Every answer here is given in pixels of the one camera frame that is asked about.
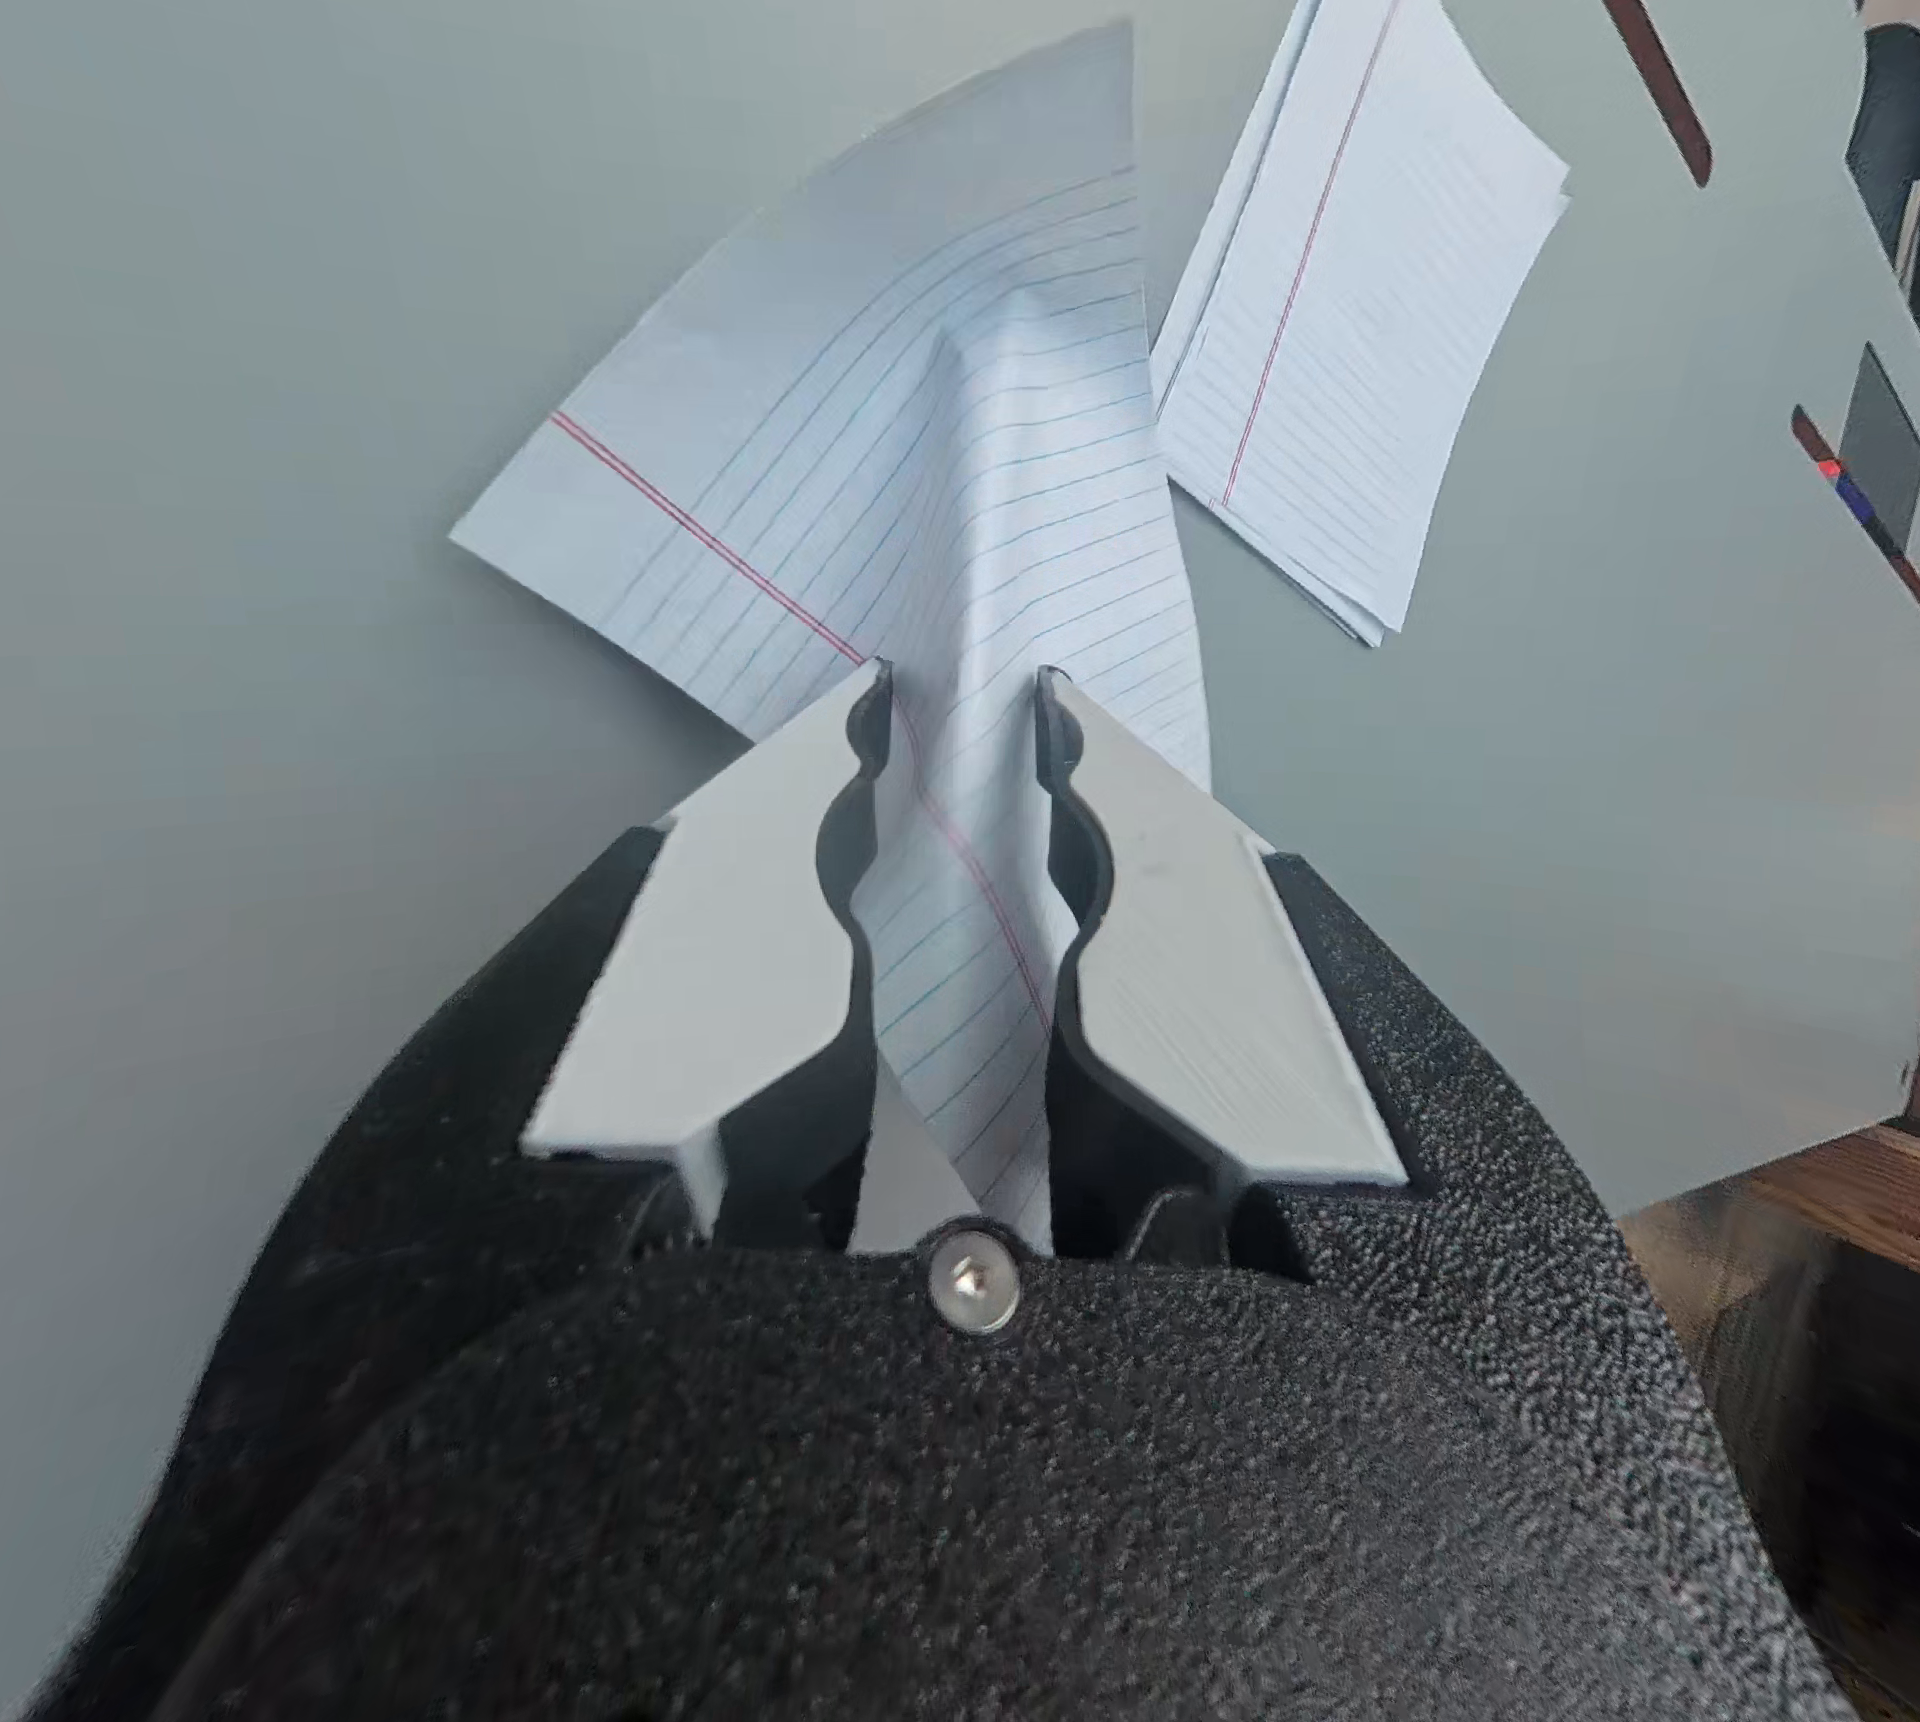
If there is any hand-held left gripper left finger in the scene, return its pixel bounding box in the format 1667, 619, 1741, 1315
521, 658, 897, 1238

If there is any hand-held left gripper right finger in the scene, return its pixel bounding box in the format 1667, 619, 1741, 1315
1039, 663, 1410, 1194

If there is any lined paper sheet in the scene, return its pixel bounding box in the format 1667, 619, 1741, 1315
447, 16, 1214, 1252

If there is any stack of lined paper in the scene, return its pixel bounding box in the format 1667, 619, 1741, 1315
1149, 0, 1574, 649

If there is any grey desk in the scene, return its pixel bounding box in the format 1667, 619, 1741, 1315
0, 0, 1920, 1684

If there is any wooden post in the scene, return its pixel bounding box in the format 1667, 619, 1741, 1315
1621, 1119, 1920, 1722

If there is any desk cable hatch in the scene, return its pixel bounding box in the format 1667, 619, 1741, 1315
1836, 339, 1920, 546

